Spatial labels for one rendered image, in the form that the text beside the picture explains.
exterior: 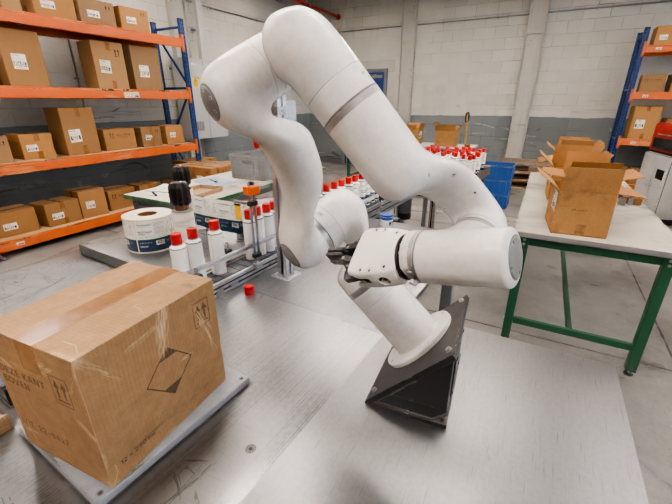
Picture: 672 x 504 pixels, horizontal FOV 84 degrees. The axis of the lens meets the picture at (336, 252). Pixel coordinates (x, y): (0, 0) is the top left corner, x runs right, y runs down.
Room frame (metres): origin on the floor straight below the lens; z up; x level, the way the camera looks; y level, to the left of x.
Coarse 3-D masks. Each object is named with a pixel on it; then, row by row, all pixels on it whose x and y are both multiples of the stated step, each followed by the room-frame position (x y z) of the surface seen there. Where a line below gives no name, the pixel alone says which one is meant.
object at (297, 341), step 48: (0, 288) 1.22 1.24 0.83; (48, 288) 1.22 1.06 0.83; (240, 288) 1.22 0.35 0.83; (288, 288) 1.22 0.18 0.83; (336, 288) 1.22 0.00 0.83; (240, 336) 0.91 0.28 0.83; (288, 336) 0.91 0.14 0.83; (336, 336) 0.91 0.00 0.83; (288, 384) 0.72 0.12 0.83; (336, 384) 0.72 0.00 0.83; (192, 432) 0.57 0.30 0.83; (240, 432) 0.57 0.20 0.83; (288, 432) 0.57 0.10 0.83; (0, 480) 0.47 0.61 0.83; (48, 480) 0.47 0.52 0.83; (144, 480) 0.47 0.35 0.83; (192, 480) 0.47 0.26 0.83; (240, 480) 0.47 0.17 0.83
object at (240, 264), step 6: (270, 252) 1.45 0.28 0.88; (276, 252) 1.45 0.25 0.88; (240, 258) 1.38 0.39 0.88; (264, 258) 1.38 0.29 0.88; (228, 264) 1.32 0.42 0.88; (234, 264) 1.32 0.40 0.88; (240, 264) 1.32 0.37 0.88; (246, 264) 1.32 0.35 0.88; (252, 264) 1.32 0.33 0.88; (228, 270) 1.27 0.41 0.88; (234, 270) 1.27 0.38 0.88; (240, 270) 1.27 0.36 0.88; (210, 276) 1.22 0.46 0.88; (216, 276) 1.22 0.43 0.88; (222, 276) 1.22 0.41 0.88; (228, 276) 1.22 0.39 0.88; (216, 282) 1.17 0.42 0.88; (0, 378) 0.68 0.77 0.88; (0, 384) 0.66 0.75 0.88
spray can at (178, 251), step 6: (174, 234) 1.09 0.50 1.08; (180, 234) 1.10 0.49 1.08; (174, 240) 1.09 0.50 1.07; (180, 240) 1.10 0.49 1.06; (174, 246) 1.08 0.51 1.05; (180, 246) 1.09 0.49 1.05; (186, 246) 1.11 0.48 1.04; (174, 252) 1.08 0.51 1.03; (180, 252) 1.08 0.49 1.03; (186, 252) 1.10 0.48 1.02; (174, 258) 1.08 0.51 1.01; (180, 258) 1.08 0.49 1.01; (186, 258) 1.10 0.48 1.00; (174, 264) 1.08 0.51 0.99; (180, 264) 1.08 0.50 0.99; (186, 264) 1.09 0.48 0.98; (180, 270) 1.08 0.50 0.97; (186, 270) 1.09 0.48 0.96
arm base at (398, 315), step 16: (368, 288) 0.76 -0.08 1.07; (384, 288) 0.76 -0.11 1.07; (400, 288) 0.78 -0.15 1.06; (368, 304) 0.75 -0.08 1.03; (384, 304) 0.74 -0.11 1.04; (400, 304) 0.75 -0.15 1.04; (416, 304) 0.76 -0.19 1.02; (384, 320) 0.74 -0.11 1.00; (400, 320) 0.73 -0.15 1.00; (416, 320) 0.73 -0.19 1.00; (432, 320) 0.75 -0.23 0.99; (448, 320) 0.73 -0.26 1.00; (384, 336) 0.76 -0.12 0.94; (400, 336) 0.72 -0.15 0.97; (416, 336) 0.71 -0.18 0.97; (432, 336) 0.70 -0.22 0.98; (400, 352) 0.73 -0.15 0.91; (416, 352) 0.68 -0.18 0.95
